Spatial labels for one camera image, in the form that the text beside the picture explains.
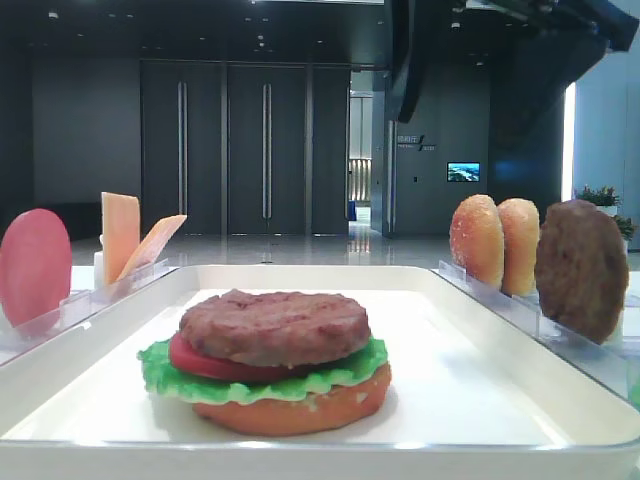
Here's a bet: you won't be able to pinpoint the brown meat patty front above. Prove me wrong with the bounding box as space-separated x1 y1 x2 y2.
179 289 371 367

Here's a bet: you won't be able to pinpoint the brown meat patty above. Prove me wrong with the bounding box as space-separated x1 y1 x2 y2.
179 289 371 367
534 199 629 344

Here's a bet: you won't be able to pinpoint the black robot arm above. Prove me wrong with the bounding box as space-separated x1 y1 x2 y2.
383 1 639 159

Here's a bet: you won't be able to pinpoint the leaning orange cheese slice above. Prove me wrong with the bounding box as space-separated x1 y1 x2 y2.
117 214 187 281

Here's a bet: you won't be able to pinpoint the red tomato slice on burger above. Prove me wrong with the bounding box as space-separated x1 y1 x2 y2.
169 333 339 384

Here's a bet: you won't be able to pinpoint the upright orange cheese slice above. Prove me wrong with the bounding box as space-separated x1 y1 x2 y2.
101 192 140 285

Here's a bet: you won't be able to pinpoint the green lettuce leaf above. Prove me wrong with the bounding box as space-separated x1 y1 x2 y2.
137 337 388 405

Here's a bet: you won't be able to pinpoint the brown meat patty rear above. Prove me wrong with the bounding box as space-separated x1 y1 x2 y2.
534 199 629 344

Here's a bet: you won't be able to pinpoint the red tomato slice in rack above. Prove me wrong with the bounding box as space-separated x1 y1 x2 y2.
1 208 72 334

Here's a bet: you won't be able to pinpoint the dark double doors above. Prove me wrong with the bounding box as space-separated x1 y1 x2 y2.
141 61 350 235

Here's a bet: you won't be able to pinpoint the sesame bun top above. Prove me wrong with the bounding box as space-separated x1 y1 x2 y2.
449 194 505 289

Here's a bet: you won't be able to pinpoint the bottom bun half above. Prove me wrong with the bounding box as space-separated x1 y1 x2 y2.
192 363 392 437

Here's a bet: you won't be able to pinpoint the pale bun half behind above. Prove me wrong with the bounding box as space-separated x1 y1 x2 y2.
498 198 540 296

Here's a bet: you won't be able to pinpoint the white rectangular tray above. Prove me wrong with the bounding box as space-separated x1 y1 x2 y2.
1 265 639 479

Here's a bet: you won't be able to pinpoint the white pusher block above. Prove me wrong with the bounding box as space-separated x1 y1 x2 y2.
93 234 104 290

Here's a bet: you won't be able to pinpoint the clear left holder rack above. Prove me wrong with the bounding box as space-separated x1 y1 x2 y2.
1 259 174 362

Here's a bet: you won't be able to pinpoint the clear holder rack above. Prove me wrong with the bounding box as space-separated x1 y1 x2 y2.
1 259 174 362
434 261 639 406

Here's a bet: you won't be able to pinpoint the potted plant with flowers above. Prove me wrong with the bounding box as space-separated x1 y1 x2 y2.
574 185 638 249

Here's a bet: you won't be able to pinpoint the clear right holder rack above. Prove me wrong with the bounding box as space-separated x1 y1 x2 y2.
434 261 639 406

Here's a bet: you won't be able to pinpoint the small wall screen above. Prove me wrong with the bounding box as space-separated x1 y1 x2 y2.
447 162 480 183

